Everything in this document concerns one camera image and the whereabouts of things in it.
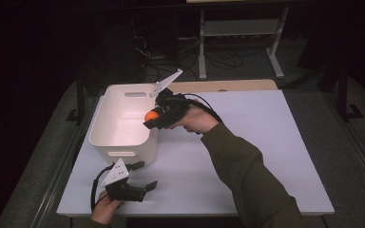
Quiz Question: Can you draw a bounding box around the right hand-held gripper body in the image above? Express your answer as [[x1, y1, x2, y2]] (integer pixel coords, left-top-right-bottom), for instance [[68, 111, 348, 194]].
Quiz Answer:
[[149, 68, 192, 129]]

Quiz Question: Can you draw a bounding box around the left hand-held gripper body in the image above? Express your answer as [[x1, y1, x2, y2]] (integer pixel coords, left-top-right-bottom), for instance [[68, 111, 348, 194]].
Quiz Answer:
[[100, 158, 147, 203]]

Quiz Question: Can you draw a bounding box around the orange ball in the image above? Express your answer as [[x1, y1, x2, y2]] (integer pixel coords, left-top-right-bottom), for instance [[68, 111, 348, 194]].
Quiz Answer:
[[144, 110, 161, 123]]

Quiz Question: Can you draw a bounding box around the white plastic bin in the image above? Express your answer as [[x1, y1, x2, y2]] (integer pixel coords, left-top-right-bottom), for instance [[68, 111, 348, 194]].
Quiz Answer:
[[88, 83, 160, 167]]

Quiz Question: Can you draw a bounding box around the person's right hand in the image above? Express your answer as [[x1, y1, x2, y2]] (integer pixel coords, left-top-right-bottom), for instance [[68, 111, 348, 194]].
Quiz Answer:
[[169, 100, 221, 135]]

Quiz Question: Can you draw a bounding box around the person's left hand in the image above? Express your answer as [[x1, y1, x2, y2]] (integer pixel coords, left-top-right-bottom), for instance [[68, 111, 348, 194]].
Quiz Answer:
[[90, 189, 124, 226]]

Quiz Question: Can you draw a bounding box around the tan wooden board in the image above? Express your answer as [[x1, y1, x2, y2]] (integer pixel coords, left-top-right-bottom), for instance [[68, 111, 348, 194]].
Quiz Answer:
[[153, 78, 279, 94]]

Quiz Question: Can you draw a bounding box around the black metal stand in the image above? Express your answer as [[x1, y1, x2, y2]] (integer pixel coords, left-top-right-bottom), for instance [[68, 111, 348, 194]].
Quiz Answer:
[[65, 60, 87, 125], [337, 61, 365, 124]]

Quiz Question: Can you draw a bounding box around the white metal stand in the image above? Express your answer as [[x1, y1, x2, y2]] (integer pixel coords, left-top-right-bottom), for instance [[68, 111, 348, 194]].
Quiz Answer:
[[198, 5, 290, 81]]

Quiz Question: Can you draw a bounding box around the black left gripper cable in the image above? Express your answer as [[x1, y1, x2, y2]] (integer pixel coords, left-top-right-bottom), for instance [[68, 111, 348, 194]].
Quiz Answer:
[[89, 162, 116, 213]]

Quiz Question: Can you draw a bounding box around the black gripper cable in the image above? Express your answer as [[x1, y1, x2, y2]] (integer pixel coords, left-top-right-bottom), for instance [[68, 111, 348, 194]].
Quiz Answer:
[[182, 92, 223, 124], [89, 162, 116, 213]]

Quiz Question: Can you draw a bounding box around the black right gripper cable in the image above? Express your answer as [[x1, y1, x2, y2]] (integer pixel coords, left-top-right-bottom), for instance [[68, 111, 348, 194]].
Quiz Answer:
[[182, 92, 223, 124]]

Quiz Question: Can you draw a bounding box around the tangle of black floor cables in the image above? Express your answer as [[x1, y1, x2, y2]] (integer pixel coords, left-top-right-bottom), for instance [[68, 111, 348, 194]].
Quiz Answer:
[[132, 33, 245, 82]]

